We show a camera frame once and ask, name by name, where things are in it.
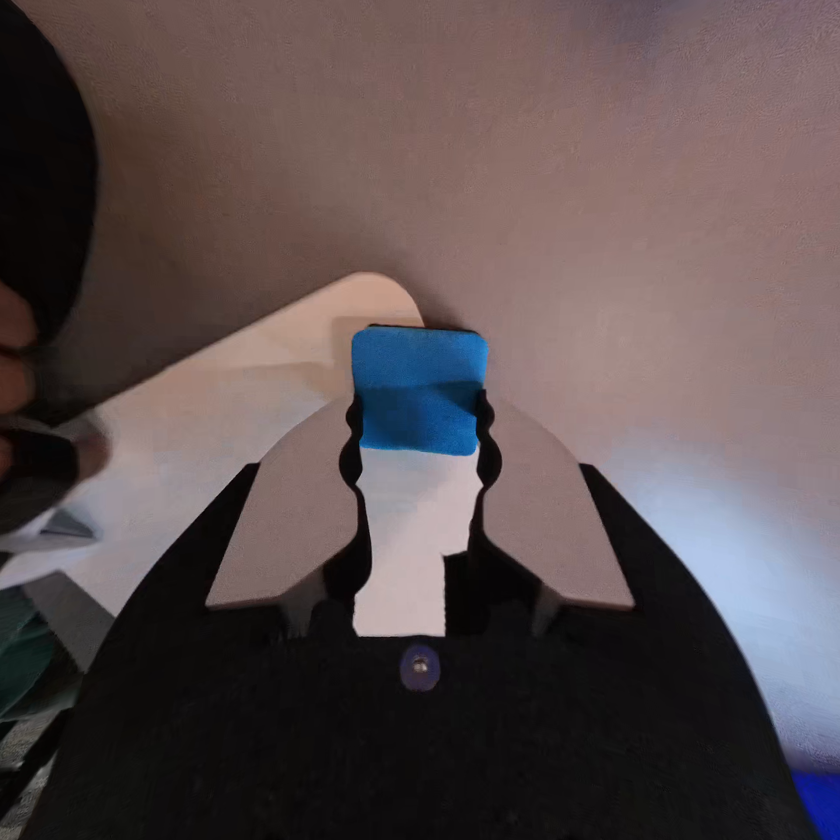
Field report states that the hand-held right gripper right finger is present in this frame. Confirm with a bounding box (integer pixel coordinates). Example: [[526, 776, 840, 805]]
[[468, 392, 636, 620]]

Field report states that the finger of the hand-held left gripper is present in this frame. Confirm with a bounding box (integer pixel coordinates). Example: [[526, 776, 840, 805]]
[[40, 508, 103, 543]]

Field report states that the white whiteboard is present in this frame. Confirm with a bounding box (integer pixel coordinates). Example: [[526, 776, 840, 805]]
[[0, 272, 480, 637]]

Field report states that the blue storage bin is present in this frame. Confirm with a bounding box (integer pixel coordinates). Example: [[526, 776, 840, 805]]
[[788, 772, 840, 840]]

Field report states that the blue whiteboard eraser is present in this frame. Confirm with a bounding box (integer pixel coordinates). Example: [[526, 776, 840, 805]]
[[351, 325, 489, 456]]

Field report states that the black mesh chair armrest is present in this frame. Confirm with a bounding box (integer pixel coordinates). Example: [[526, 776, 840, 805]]
[[0, 0, 101, 350]]

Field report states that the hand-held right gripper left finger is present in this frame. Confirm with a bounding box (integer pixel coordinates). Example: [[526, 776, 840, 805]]
[[206, 394, 374, 618]]

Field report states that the person's left hand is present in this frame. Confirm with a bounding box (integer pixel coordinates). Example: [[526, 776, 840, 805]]
[[0, 283, 40, 424]]

